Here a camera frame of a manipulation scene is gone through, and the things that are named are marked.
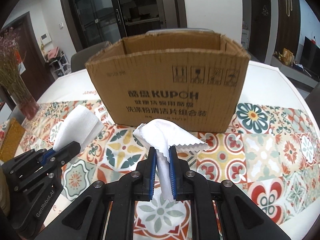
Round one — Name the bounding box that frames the white intercom panel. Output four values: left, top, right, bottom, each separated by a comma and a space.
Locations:
41, 33, 52, 46

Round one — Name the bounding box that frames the white zigzag-edged cloth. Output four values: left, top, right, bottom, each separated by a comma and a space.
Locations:
133, 119, 209, 201

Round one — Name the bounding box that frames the white shelf rack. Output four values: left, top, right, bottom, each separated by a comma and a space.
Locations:
45, 47, 71, 79

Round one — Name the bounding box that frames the grey chair right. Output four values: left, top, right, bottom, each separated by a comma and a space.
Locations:
305, 82, 320, 126

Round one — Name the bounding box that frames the golden box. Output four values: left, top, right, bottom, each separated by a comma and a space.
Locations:
0, 118, 25, 162

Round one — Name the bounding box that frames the grey chair behind table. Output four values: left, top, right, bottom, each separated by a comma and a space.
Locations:
146, 28, 214, 35

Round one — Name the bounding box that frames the brown cardboard box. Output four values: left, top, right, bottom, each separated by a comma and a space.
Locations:
86, 32, 250, 133

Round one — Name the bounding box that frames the grey chair left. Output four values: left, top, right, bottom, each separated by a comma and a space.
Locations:
71, 41, 111, 73

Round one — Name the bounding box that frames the low tv cabinet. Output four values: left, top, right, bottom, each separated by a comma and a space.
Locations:
271, 56, 318, 88

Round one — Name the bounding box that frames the black television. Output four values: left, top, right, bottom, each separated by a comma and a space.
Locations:
300, 37, 320, 75

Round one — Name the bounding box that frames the dark wooden entrance door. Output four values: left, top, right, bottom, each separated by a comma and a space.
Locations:
1, 12, 54, 100

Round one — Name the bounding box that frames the glass sliding door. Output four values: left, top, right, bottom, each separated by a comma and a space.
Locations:
60, 0, 187, 51

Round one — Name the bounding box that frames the glass vase with dried flowers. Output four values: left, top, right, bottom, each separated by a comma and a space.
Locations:
1, 28, 39, 120

